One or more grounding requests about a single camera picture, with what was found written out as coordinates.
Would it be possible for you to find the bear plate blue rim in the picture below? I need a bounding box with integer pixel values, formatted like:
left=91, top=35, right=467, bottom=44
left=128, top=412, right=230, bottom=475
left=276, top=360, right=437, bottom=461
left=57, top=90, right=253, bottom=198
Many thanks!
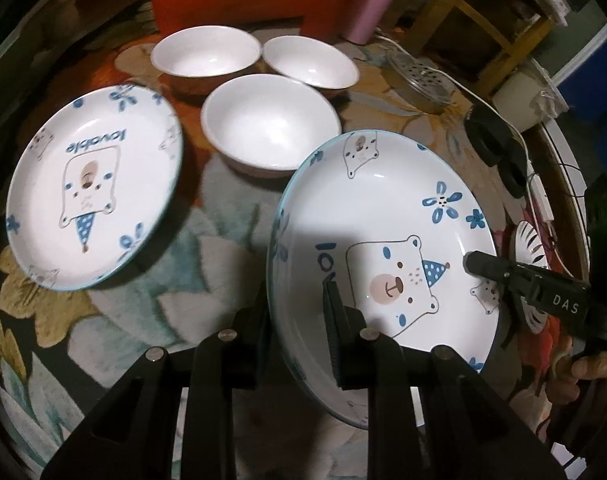
left=267, top=129, right=500, bottom=429

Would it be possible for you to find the white bowl front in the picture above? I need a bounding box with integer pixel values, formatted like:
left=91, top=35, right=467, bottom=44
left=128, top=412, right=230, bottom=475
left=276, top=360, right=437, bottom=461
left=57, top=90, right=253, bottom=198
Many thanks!
left=200, top=74, right=341, bottom=177

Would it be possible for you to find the white bowl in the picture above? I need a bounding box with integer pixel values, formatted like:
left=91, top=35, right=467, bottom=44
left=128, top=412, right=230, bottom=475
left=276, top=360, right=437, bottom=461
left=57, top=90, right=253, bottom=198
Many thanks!
left=262, top=36, right=360, bottom=99
left=200, top=74, right=341, bottom=177
left=151, top=25, right=262, bottom=96

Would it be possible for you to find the right hand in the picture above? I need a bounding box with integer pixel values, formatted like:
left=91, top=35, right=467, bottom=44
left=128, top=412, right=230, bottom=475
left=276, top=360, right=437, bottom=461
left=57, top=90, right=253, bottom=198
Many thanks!
left=545, top=334, right=607, bottom=405

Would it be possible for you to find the white small fan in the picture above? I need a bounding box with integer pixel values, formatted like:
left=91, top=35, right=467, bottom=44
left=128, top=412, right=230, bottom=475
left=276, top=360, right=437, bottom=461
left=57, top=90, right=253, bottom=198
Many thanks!
left=507, top=219, right=555, bottom=335

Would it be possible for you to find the white power strip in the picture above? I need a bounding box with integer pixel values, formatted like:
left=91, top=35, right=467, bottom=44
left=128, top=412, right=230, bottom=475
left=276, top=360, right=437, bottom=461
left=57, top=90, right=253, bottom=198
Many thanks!
left=528, top=174, right=554, bottom=223

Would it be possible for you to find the black slipper right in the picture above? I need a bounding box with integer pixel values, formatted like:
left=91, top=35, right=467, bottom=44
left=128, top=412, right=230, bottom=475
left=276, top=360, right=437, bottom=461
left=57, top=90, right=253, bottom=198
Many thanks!
left=497, top=134, right=527, bottom=198

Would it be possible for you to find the black slipper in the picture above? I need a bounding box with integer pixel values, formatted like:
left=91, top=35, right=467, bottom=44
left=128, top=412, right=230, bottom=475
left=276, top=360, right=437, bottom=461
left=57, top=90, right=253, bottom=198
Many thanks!
left=464, top=104, right=513, bottom=167
left=497, top=134, right=527, bottom=198

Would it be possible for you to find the floral rug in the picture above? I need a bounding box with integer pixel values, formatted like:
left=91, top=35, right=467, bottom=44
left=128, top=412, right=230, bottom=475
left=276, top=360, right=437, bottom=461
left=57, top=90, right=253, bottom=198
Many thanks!
left=0, top=36, right=533, bottom=479

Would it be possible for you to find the black slipper left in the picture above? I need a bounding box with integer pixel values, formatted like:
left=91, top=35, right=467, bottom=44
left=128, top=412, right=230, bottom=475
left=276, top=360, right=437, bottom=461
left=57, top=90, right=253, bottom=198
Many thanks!
left=464, top=104, right=513, bottom=167

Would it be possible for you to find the white plastic bucket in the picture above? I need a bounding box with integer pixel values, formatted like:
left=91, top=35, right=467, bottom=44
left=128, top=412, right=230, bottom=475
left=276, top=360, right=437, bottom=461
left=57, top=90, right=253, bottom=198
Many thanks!
left=492, top=58, right=569, bottom=133

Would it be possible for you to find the round metal perforated tin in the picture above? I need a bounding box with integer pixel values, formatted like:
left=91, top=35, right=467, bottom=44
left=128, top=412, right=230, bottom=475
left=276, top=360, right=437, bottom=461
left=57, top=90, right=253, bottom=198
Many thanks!
left=383, top=51, right=452, bottom=115

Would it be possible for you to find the wooden chair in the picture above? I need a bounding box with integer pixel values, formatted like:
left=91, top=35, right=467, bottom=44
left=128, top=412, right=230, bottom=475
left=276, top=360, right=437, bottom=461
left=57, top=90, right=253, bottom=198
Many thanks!
left=393, top=0, right=568, bottom=96

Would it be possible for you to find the white cable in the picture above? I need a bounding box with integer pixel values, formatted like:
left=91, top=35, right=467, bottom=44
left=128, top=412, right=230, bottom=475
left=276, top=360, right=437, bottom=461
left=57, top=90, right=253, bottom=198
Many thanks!
left=373, top=29, right=545, bottom=201

